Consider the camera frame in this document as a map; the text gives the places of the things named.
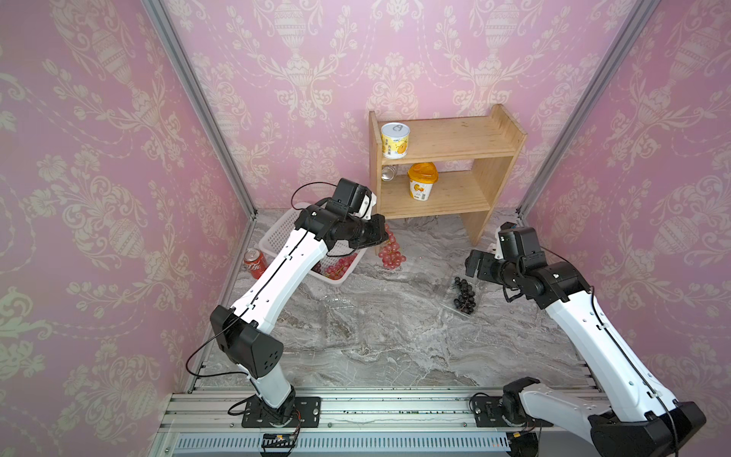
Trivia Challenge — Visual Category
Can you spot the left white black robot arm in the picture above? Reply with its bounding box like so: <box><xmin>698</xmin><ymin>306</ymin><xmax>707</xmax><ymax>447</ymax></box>
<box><xmin>211</xmin><ymin>205</ymin><xmax>388</xmax><ymax>427</ymax></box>

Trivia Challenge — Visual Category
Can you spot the aluminium rail frame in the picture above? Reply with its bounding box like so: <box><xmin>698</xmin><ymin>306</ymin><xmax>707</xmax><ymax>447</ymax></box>
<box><xmin>149</xmin><ymin>387</ymin><xmax>652</xmax><ymax>457</ymax></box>

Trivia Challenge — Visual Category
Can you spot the red soda can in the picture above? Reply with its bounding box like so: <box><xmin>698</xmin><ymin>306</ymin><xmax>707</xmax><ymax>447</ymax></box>
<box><xmin>244</xmin><ymin>248</ymin><xmax>268</xmax><ymax>280</ymax></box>

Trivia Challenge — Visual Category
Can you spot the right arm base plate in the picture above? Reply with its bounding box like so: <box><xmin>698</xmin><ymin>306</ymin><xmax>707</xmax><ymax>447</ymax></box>
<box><xmin>468</xmin><ymin>392</ymin><xmax>554</xmax><ymax>431</ymax></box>

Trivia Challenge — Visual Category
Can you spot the black grape bunch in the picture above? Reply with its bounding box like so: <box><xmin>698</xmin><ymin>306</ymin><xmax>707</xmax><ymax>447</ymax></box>
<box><xmin>453</xmin><ymin>277</ymin><xmax>476</xmax><ymax>315</ymax></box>

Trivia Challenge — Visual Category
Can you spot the yellow white can on shelf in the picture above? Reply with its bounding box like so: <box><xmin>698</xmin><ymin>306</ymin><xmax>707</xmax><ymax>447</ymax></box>
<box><xmin>381</xmin><ymin>122</ymin><xmax>410</xmax><ymax>160</ymax></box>

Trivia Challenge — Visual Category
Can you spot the clear plastic container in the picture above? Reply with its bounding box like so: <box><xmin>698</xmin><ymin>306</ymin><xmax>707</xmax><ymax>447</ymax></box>
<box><xmin>438</xmin><ymin>275</ymin><xmax>492</xmax><ymax>319</ymax></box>
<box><xmin>316</xmin><ymin>295</ymin><xmax>376</xmax><ymax>350</ymax></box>

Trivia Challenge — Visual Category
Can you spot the light red grape bunch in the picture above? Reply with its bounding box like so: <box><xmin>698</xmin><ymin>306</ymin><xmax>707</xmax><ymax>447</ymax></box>
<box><xmin>377</xmin><ymin>226</ymin><xmax>407</xmax><ymax>270</ymax></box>

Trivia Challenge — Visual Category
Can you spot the orange lid white cup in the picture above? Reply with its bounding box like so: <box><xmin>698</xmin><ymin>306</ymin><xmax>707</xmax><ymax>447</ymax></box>
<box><xmin>407</xmin><ymin>162</ymin><xmax>439</xmax><ymax>202</ymax></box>

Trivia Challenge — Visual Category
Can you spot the white plastic basket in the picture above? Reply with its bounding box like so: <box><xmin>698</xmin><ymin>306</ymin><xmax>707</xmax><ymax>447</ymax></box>
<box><xmin>258</xmin><ymin>209</ymin><xmax>366</xmax><ymax>286</ymax></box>

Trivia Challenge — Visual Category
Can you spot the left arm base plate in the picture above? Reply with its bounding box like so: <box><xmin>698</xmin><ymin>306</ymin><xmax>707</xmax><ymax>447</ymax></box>
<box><xmin>241</xmin><ymin>395</ymin><xmax>322</xmax><ymax>428</ymax></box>

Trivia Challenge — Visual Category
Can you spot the pink red grape bunch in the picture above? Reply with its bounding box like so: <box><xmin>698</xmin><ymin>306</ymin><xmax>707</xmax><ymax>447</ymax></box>
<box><xmin>311</xmin><ymin>254</ymin><xmax>356</xmax><ymax>280</ymax></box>

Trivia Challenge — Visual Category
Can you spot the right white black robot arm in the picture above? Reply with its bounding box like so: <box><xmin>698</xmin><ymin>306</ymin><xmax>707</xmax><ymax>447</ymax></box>
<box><xmin>464</xmin><ymin>223</ymin><xmax>706</xmax><ymax>456</ymax></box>

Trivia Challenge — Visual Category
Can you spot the wooden two-tier shelf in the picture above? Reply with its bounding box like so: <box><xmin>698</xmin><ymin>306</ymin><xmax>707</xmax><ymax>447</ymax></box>
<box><xmin>369</xmin><ymin>104</ymin><xmax>527</xmax><ymax>246</ymax></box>

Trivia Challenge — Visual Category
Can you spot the small glass jar on shelf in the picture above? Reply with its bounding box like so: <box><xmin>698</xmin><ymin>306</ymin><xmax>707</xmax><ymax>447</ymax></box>
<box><xmin>381</xmin><ymin>165</ymin><xmax>398</xmax><ymax>182</ymax></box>

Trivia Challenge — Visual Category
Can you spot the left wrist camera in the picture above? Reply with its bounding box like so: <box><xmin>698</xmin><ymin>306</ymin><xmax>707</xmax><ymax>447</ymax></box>
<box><xmin>327</xmin><ymin>178</ymin><xmax>377</xmax><ymax>219</ymax></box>

